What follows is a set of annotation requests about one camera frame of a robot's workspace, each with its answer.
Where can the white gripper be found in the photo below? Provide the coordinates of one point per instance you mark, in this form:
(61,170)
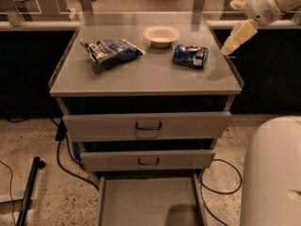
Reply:
(262,4)

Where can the blue pepsi can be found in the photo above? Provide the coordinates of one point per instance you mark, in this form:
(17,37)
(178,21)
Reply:
(192,56)

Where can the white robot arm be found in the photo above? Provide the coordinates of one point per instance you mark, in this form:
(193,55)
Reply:
(271,191)

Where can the grey drawer cabinet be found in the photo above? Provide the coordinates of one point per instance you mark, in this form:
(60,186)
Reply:
(151,83)

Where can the middle grey drawer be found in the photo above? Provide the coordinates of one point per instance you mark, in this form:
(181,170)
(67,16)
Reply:
(148,160)

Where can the top grey drawer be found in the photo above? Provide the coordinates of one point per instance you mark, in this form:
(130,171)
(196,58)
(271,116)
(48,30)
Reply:
(146,126)

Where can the bottom grey open drawer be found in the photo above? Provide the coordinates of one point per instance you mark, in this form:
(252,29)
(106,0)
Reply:
(152,199)

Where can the white railing bar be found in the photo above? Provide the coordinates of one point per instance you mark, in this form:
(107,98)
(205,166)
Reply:
(71,25)

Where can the white paper bowl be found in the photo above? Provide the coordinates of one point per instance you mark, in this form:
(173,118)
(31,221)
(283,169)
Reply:
(161,36)

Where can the blue chip bag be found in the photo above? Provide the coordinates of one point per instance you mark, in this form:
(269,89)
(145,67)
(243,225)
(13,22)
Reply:
(112,51)

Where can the black pole stand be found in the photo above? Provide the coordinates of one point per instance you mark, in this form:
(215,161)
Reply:
(36,165)

